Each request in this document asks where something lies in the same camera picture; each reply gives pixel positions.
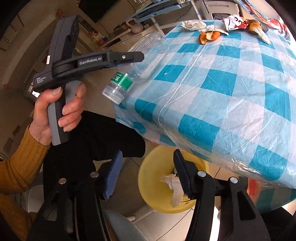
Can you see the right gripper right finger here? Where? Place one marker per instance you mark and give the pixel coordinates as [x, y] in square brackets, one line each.
[188, 175]

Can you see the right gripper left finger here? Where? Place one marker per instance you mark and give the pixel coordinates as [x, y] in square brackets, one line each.
[108, 175]

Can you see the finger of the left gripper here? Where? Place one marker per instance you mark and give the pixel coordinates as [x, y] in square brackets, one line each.
[95, 61]

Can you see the white tissue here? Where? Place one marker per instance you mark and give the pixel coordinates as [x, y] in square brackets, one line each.
[174, 184]

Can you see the clear plastic water bottle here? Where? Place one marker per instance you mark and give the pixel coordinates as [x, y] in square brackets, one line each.
[154, 47]

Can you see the white paper wrapper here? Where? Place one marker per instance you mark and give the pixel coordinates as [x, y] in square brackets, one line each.
[193, 25]

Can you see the red white snack bag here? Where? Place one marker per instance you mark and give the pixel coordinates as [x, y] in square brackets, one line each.
[234, 22]

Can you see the mustard sleeve left forearm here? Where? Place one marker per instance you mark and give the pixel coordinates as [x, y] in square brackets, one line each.
[17, 174]

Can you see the yellow plastic trash basin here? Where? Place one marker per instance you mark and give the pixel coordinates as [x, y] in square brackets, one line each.
[159, 185]

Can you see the person's left hand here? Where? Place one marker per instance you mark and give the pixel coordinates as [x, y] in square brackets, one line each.
[57, 111]

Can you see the white tv cabinet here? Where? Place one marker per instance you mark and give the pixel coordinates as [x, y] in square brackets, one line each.
[123, 39]

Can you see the pink kettlebell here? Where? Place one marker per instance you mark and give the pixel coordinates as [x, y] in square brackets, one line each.
[135, 28]

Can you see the blue study desk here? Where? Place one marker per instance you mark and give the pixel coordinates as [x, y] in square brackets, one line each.
[160, 8]

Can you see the blue checkered tablecloth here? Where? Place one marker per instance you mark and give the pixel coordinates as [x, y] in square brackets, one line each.
[230, 102]

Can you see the colourful hanging kite bag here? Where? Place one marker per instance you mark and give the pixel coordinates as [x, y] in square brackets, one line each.
[265, 13]

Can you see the black wall television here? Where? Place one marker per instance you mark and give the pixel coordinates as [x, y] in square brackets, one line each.
[107, 11]

